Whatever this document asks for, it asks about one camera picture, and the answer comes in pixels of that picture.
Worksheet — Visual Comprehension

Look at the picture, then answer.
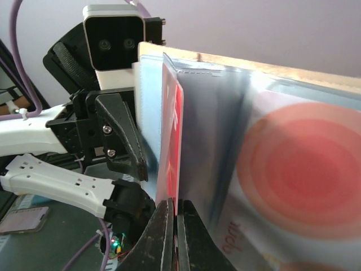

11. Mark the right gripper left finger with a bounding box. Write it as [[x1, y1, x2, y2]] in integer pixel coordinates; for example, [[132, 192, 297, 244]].
[[117, 198, 176, 271]]

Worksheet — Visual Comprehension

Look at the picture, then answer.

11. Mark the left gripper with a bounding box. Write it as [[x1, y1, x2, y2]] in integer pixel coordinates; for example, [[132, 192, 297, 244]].
[[46, 87, 148, 181]]

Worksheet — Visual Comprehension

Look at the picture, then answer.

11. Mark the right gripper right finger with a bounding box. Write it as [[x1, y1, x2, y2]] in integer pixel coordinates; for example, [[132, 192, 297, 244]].
[[177, 200, 236, 271]]

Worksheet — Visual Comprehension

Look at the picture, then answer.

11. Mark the white card holder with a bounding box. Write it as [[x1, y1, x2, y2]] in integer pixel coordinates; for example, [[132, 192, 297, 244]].
[[136, 42, 360, 270]]

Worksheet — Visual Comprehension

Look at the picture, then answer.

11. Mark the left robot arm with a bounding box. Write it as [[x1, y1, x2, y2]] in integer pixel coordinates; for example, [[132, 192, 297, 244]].
[[39, 24, 148, 181]]

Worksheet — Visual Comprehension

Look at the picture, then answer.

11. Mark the smartphone on desk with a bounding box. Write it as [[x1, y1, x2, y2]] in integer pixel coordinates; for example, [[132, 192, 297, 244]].
[[1, 207, 50, 235]]

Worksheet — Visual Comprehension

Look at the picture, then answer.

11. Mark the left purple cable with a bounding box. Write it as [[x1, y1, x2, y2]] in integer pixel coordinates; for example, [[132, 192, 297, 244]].
[[0, 0, 153, 271]]

